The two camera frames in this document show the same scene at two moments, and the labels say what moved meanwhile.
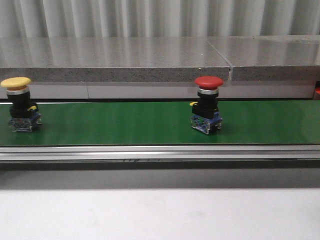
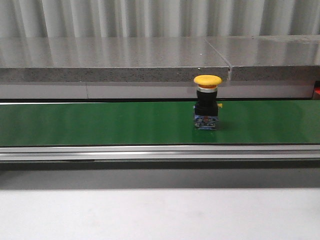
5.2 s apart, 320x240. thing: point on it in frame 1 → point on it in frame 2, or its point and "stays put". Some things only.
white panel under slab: (165, 91) stays put
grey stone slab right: (270, 58) stays put
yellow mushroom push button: (24, 115) → (206, 113)
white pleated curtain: (100, 18) stays put
